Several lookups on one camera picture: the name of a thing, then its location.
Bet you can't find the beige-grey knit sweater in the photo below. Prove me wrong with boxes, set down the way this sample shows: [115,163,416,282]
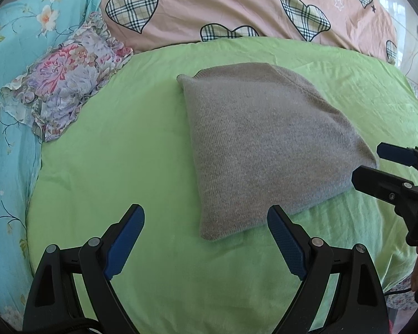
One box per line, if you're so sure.
[176,62,380,242]

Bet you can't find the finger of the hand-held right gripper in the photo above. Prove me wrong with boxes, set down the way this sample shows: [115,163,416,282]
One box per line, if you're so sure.
[376,142,418,168]
[351,165,418,205]

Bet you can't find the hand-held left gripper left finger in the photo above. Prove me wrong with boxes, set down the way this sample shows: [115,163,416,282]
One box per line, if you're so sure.
[22,203,146,334]

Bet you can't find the teal floral quilt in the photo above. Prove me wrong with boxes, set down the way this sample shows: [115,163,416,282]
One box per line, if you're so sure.
[0,0,113,325]

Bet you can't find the thin dark cable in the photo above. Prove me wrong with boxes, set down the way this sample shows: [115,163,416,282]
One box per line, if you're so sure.
[383,286,414,298]

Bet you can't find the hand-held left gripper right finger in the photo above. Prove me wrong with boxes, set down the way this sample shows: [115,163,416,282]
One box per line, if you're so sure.
[266,205,389,334]

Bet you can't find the pink heart-print duvet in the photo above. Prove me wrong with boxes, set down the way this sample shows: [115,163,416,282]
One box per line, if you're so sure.
[99,0,400,65]

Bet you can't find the green bed sheet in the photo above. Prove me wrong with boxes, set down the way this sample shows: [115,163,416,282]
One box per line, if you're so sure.
[26,36,418,334]

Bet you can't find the floral ruffled pillow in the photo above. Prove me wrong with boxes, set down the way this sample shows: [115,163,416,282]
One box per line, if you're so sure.
[0,11,134,143]

